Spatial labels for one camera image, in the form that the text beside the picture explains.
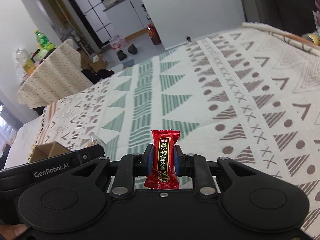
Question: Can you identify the red candy bar packet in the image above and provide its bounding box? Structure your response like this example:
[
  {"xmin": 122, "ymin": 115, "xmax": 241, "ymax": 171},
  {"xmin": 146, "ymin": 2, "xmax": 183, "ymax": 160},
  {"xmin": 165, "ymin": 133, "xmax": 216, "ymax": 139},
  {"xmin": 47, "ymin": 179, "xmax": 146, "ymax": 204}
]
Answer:
[{"xmin": 144, "ymin": 130, "xmax": 180, "ymax": 190}]

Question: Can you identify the orange cracker packet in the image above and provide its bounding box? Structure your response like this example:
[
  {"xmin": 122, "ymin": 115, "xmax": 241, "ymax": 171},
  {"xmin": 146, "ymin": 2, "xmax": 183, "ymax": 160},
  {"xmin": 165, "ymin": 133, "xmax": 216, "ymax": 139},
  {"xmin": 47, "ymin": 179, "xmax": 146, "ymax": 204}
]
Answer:
[{"xmin": 87, "ymin": 132, "xmax": 106, "ymax": 148}]

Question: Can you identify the person's left hand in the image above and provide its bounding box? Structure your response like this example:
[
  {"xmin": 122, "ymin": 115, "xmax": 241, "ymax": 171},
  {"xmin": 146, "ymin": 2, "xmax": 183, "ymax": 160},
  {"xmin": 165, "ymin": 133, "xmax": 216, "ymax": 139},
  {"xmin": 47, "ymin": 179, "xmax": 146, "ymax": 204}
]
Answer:
[{"xmin": 0, "ymin": 224, "xmax": 27, "ymax": 240}]

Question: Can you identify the brown cardboard box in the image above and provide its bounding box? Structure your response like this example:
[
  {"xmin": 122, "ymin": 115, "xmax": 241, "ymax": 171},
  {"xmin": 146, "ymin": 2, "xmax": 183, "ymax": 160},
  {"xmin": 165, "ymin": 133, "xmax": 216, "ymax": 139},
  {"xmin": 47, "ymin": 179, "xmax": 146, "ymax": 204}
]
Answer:
[{"xmin": 28, "ymin": 142, "xmax": 70, "ymax": 163}]

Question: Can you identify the patterned white bed blanket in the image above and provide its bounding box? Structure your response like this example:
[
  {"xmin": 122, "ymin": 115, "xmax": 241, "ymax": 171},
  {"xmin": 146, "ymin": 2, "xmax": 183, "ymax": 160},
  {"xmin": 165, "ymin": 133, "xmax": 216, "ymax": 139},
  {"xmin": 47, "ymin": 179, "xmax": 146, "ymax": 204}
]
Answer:
[{"xmin": 5, "ymin": 23, "xmax": 319, "ymax": 239}]

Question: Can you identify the small cardboard box on floor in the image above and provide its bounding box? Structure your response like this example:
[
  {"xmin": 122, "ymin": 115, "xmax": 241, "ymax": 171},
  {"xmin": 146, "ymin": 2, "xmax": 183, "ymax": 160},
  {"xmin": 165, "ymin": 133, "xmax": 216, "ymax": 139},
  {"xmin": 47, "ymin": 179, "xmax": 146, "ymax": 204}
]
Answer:
[{"xmin": 89, "ymin": 54, "xmax": 107, "ymax": 73}]

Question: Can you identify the black shoe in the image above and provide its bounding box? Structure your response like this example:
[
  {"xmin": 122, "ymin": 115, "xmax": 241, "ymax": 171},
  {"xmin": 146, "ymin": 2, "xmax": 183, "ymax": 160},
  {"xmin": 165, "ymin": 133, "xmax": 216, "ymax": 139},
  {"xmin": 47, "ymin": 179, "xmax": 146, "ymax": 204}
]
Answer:
[
  {"xmin": 127, "ymin": 44, "xmax": 138, "ymax": 55},
  {"xmin": 117, "ymin": 50, "xmax": 127, "ymax": 61}
]

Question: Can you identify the dotted cream tablecloth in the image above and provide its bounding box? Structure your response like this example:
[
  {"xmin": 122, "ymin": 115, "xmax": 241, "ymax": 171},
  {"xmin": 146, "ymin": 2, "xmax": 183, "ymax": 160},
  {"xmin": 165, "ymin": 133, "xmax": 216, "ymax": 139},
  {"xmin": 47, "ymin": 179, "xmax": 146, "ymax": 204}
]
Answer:
[{"xmin": 17, "ymin": 39, "xmax": 93, "ymax": 109}]

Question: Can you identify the red white plastic bag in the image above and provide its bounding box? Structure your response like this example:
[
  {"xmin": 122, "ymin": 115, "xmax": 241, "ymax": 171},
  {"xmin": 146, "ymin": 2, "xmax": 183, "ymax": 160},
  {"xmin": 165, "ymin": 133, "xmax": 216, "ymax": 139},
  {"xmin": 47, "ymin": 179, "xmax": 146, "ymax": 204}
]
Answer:
[{"xmin": 109, "ymin": 35, "xmax": 127, "ymax": 50}]

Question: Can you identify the red oil bottle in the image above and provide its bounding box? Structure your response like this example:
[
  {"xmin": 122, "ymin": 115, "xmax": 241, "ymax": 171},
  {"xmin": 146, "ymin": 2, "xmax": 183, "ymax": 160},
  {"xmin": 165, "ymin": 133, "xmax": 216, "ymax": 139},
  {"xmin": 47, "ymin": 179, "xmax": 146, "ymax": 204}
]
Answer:
[{"xmin": 147, "ymin": 23, "xmax": 162, "ymax": 45}]

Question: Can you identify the yellow oil bottle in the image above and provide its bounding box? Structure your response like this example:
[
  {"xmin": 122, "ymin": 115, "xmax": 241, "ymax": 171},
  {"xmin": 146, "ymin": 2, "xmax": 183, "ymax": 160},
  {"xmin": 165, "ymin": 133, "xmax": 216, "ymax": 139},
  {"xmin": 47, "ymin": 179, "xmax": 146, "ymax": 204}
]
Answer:
[{"xmin": 15, "ymin": 48, "xmax": 36, "ymax": 75}]

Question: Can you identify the white cabinet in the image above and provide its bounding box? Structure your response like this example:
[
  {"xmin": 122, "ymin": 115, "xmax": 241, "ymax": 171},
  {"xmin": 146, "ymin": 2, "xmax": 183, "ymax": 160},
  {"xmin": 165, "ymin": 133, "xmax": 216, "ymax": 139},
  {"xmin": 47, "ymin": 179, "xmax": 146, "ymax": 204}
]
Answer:
[{"xmin": 105, "ymin": 0, "xmax": 149, "ymax": 38}]

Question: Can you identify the green soda bottle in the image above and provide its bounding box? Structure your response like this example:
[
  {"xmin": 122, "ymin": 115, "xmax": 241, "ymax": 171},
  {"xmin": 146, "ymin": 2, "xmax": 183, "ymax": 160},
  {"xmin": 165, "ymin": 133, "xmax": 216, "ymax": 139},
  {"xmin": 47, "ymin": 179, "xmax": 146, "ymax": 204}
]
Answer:
[{"xmin": 34, "ymin": 30, "xmax": 55, "ymax": 50}]

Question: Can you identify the black framed glass door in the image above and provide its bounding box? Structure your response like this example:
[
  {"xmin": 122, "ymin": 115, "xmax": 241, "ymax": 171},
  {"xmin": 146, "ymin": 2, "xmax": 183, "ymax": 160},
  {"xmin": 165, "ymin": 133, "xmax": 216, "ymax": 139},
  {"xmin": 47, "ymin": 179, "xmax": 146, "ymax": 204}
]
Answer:
[{"xmin": 68, "ymin": 0, "xmax": 113, "ymax": 48}]

